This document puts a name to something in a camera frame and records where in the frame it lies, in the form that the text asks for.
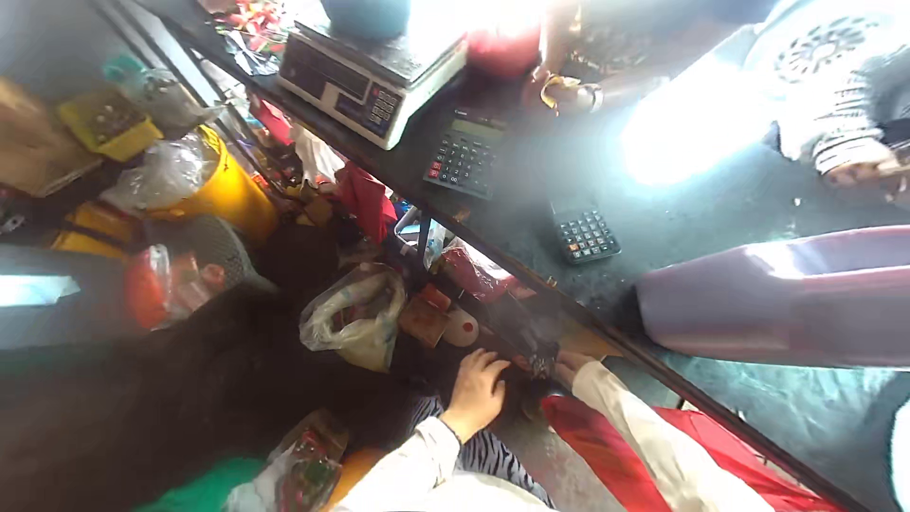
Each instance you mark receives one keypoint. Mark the person's right hand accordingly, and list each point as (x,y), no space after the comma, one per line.
(574,365)

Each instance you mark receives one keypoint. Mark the person's left hand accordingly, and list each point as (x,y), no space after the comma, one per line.
(475,398)

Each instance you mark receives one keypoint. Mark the person's left middle finger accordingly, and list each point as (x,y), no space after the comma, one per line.
(488,358)

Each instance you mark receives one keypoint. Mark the person's left thumb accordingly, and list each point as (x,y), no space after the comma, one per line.
(499,393)

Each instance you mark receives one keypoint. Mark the person's left fingers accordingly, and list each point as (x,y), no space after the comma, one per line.
(469,358)

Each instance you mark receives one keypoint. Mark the person's right fingers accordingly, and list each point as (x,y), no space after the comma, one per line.
(562,368)

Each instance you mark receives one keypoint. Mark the person's left index finger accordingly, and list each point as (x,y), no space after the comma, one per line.
(497,368)

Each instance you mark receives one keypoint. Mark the person's right forearm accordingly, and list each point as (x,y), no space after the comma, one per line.
(654,434)

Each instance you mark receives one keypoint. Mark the person's left forearm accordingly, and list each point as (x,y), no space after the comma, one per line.
(412,466)

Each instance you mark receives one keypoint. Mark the white disc with red dot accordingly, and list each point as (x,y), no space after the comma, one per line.
(463,328)

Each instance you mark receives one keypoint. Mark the small brown box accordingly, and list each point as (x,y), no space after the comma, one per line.
(425,318)

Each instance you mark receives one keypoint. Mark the person's legs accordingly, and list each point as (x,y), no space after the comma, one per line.
(494,459)

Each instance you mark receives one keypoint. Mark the pink-red plastic packet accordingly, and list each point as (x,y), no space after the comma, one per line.
(480,274)

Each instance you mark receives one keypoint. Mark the whitish open plastic bag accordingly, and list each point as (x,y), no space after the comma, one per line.
(362,320)

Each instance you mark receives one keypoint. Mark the dark long table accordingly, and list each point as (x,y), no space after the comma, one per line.
(526,227)

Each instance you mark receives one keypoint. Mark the small black calculator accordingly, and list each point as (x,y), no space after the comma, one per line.
(586,234)

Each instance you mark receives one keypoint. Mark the dark red cloth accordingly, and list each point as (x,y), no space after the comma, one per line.
(366,199)

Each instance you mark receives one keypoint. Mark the large black calculator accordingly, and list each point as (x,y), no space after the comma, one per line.
(466,158)

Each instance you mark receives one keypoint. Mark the plastic bag with colourful contents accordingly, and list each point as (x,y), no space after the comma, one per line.
(302,469)

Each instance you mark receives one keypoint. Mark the white hanging cloth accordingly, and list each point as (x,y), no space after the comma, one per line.
(313,156)

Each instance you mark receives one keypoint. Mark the yellow plastic bucket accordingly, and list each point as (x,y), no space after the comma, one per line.
(231,195)

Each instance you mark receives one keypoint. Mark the green plastic object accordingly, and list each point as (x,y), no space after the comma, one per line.
(210,487)

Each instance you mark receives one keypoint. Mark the digital weighing scale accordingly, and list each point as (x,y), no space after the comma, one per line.
(355,82)

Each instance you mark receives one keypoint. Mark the bright pink cloth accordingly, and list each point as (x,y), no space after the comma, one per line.
(271,121)

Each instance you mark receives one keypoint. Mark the red round object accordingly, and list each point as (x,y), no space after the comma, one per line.
(503,48)

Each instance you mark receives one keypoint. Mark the orange-red plastic packet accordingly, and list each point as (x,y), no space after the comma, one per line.
(153,284)

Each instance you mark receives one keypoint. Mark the clear plastic bag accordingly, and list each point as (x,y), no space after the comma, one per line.
(170,170)

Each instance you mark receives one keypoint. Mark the dark round pot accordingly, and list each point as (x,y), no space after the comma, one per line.
(366,15)

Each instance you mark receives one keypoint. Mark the pile of red-green packets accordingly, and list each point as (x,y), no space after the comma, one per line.
(256,28)

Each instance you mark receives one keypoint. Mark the yellow crate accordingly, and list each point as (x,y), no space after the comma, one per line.
(96,231)

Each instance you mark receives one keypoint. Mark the cloudy white plastic bag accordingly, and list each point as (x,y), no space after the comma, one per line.
(170,96)

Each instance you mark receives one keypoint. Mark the yellow square basket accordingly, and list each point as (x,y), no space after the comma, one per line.
(110,128)

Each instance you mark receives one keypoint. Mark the brown cardboard box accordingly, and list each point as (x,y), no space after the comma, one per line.
(39,146)

